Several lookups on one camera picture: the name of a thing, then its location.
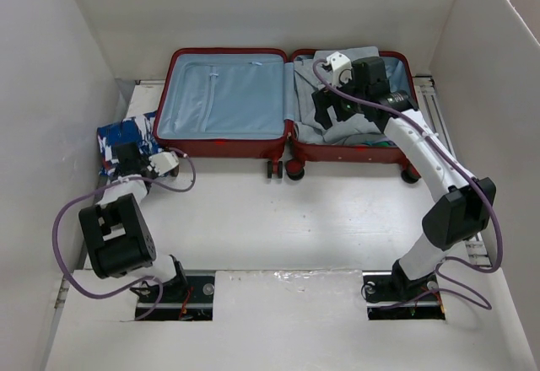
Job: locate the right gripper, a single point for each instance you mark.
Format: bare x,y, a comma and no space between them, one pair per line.
324,99

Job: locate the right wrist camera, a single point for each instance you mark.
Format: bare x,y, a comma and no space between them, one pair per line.
340,66

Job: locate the blue white patterned garment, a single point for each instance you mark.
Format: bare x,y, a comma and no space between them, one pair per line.
136,129

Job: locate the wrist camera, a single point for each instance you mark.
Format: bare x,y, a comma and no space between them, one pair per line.
340,66
165,163

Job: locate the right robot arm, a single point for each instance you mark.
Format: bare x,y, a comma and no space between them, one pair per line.
463,202

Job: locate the red suitcase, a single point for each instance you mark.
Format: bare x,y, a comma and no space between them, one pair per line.
241,103

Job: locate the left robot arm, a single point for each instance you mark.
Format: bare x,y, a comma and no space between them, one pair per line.
116,235

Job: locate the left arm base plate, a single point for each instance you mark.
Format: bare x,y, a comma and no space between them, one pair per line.
192,303

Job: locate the green t-shirt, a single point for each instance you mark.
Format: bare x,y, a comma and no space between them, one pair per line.
385,144

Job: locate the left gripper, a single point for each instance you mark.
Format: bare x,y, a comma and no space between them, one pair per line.
153,173

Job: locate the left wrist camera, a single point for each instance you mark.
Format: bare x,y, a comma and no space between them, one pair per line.
165,163

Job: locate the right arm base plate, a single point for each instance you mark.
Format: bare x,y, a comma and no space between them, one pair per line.
385,302

